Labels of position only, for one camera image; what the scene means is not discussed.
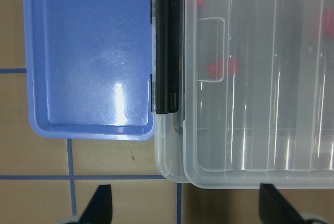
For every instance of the clear plastic storage box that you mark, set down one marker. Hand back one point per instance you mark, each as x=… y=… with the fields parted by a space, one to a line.
x=168 y=128

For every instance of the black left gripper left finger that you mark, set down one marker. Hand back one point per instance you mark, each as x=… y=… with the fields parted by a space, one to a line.
x=100 y=208

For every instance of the clear plastic box lid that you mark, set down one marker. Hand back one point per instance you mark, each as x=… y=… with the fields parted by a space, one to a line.
x=273 y=122

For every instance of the black box latch handle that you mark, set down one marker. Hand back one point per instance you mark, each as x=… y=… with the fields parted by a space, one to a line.
x=166 y=17

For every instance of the red block under lid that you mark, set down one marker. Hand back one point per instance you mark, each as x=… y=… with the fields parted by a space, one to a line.
x=328 y=20

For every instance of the blue plastic tray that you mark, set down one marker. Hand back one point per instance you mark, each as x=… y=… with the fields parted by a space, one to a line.
x=89 y=68

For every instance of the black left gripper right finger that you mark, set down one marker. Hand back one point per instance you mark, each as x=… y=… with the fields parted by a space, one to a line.
x=274 y=208

